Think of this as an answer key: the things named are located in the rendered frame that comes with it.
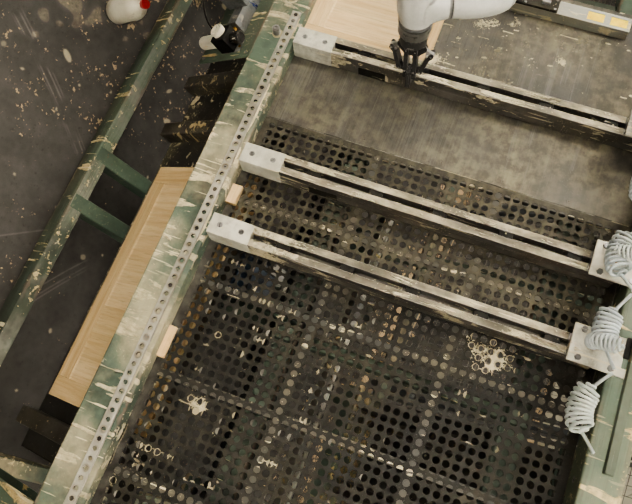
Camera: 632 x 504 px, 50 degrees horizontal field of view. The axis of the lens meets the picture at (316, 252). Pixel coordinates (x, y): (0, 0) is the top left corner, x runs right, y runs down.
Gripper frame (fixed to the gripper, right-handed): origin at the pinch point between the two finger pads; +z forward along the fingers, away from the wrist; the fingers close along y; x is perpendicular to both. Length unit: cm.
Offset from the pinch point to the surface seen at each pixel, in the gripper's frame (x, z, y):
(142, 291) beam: -86, 5, -48
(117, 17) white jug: 15, 35, -118
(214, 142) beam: -37, 4, -47
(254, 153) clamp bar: -38, 2, -34
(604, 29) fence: 39, 6, 50
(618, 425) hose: -81, -16, 72
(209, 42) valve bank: -3, 6, -65
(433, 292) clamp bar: -60, 2, 26
